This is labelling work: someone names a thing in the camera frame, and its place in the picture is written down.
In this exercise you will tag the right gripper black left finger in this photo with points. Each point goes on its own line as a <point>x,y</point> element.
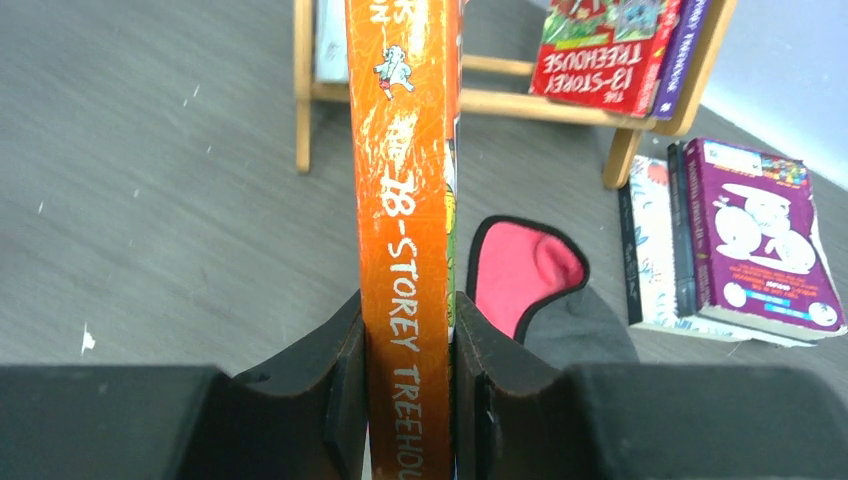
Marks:
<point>300,414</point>

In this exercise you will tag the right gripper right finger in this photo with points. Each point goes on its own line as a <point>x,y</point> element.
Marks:
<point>517,417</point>

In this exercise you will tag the purple illustrated book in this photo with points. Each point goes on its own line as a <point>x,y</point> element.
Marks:
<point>759,262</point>

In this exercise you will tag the wooden book rack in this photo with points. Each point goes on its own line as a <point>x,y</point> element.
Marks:
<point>629,130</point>

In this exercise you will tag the grey Iantra book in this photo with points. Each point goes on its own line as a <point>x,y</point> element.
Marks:
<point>330,62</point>

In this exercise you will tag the orange 78-Storey Treehouse book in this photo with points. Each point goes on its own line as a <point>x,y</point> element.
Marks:
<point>404,81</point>

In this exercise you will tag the red white illustrated book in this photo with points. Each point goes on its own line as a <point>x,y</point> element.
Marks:
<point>603,54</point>

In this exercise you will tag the purple 52-Storey Treehouse book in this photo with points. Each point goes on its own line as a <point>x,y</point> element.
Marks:
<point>677,57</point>

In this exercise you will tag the red grey cloth bib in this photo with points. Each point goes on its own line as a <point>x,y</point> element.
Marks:
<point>531,281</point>

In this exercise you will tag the dark Nineteen Eighty-Four book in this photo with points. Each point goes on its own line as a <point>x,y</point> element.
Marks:
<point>684,263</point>

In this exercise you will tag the pale book under purple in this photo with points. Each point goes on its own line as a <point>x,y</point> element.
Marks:
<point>646,230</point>

